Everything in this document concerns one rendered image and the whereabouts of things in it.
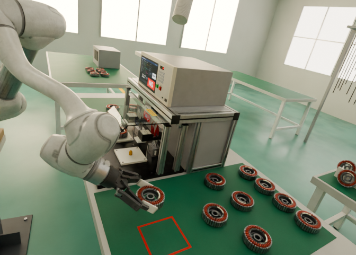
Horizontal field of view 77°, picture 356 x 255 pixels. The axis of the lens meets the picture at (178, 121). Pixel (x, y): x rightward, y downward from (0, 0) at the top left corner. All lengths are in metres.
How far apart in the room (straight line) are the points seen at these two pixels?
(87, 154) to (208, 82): 0.79
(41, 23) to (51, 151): 0.51
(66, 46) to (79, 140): 5.26
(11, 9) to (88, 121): 0.53
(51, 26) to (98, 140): 0.60
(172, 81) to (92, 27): 4.85
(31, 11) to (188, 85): 0.71
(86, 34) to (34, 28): 4.84
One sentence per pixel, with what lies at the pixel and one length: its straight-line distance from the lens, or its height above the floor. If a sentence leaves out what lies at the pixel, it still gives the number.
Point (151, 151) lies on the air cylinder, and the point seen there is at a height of 0.80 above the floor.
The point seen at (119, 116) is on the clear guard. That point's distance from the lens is 1.10.
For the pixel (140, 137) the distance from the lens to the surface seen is 1.28.
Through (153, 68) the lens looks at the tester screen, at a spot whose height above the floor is 1.26.
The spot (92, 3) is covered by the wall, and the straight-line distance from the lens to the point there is 5.86.
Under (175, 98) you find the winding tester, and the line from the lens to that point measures 1.15.
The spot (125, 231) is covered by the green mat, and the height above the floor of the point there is 0.75.
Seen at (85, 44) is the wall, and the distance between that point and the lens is 5.88.
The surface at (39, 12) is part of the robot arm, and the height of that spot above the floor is 1.46.
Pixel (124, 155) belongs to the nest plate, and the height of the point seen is 0.78.
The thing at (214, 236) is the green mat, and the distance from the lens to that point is 1.03.
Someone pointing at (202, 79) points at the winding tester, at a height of 1.26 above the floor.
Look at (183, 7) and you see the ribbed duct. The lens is 2.44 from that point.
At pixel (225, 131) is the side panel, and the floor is 0.99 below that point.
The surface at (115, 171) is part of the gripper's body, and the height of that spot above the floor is 1.01.
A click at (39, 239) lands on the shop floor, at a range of 1.99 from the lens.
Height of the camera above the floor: 1.49
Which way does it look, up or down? 22 degrees down
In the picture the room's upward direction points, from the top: 11 degrees clockwise
